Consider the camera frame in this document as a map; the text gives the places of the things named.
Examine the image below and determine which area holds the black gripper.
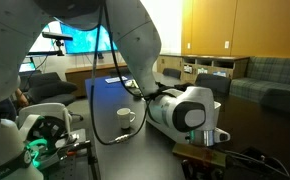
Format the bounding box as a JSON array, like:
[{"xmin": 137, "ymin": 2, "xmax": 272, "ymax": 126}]
[{"xmin": 180, "ymin": 158, "xmax": 228, "ymax": 180}]

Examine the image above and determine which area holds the white plastic basket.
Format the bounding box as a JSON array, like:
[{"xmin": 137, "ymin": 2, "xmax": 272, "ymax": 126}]
[{"xmin": 145, "ymin": 98, "xmax": 222, "ymax": 145}]

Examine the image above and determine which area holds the white mug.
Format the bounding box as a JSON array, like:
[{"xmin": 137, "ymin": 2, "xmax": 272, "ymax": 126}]
[{"xmin": 116, "ymin": 107, "xmax": 137, "ymax": 130}]

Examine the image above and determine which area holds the wooden shelf cabinet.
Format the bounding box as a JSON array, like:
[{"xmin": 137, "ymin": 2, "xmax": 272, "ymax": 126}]
[{"xmin": 156, "ymin": 53, "xmax": 251, "ymax": 84}]

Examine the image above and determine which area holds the green plaid couch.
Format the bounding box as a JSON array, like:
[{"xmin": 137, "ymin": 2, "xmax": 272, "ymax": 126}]
[{"xmin": 229, "ymin": 55, "xmax": 290, "ymax": 116}]

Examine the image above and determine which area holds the white keyboard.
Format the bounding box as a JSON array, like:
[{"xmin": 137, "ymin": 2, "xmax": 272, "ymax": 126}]
[{"xmin": 104, "ymin": 75, "xmax": 129, "ymax": 84}]

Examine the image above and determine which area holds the low wooden credenza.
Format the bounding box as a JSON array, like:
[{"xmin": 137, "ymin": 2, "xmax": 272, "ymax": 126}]
[{"xmin": 64, "ymin": 61, "xmax": 133, "ymax": 98}]

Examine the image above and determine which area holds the black swivel office chair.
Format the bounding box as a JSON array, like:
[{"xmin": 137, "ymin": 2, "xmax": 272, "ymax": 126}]
[{"xmin": 27, "ymin": 71, "xmax": 85, "ymax": 122}]

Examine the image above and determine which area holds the small background screen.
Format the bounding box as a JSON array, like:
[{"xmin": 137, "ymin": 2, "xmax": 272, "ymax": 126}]
[{"xmin": 19, "ymin": 61, "xmax": 37, "ymax": 73}]

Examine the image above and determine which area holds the cyan monitor screen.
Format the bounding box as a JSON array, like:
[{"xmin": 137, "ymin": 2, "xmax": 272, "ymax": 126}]
[{"xmin": 28, "ymin": 23, "xmax": 53, "ymax": 54}]

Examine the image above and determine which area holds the seated person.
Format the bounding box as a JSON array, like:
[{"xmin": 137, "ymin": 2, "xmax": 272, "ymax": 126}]
[{"xmin": 0, "ymin": 87, "xmax": 30, "ymax": 122}]

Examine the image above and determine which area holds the black table cable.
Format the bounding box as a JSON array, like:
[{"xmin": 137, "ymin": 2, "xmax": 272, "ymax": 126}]
[{"xmin": 268, "ymin": 156, "xmax": 290, "ymax": 180}]

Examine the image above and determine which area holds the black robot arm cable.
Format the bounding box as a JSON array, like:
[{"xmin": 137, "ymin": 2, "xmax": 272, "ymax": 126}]
[{"xmin": 88, "ymin": 3, "xmax": 290, "ymax": 179}]

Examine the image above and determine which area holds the large wall TV screen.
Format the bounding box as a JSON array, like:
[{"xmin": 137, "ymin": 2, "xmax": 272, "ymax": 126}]
[{"xmin": 59, "ymin": 21, "xmax": 118, "ymax": 55}]

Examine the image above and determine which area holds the black camera stand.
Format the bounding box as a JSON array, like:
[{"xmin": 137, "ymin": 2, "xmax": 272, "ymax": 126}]
[{"xmin": 26, "ymin": 39, "xmax": 66, "ymax": 58}]

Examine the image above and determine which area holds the black stereo camera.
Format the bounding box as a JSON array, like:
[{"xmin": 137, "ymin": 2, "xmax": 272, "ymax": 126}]
[{"xmin": 41, "ymin": 31, "xmax": 74, "ymax": 42}]

